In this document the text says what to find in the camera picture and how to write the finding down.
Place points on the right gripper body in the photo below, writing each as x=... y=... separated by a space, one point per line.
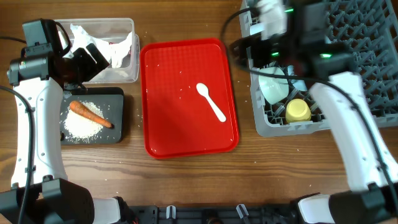
x=241 y=50

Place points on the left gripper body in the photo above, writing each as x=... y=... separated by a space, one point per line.
x=82 y=68

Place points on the green bowl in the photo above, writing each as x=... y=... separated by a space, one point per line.
x=274 y=90

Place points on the light blue plate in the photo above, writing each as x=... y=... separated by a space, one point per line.
x=298 y=84

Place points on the orange carrot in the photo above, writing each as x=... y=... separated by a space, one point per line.
x=83 y=111

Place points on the red strawberry wrapper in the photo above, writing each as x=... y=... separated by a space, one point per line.
x=120 y=50

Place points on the white napkin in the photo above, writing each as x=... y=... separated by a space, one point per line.
x=82 y=39

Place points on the yellow cup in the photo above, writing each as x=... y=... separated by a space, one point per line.
x=297 y=110

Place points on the white plastic spoon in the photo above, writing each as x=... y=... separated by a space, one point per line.
x=203 y=90

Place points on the white rice pile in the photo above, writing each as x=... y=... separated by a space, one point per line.
x=79 y=129

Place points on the light blue bowl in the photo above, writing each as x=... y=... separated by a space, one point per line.
x=256 y=28

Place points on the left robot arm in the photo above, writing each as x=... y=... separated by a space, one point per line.
x=40 y=190

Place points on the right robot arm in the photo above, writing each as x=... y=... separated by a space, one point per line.
x=329 y=73

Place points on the grey dishwasher rack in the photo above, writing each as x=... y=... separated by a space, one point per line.
x=369 y=29

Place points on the clear plastic bin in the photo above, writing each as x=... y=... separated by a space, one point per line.
x=113 y=30

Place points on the black tray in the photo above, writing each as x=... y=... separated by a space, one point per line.
x=110 y=100

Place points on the red serving tray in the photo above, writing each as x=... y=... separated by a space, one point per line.
x=177 y=120

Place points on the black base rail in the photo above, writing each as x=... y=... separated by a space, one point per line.
x=266 y=214

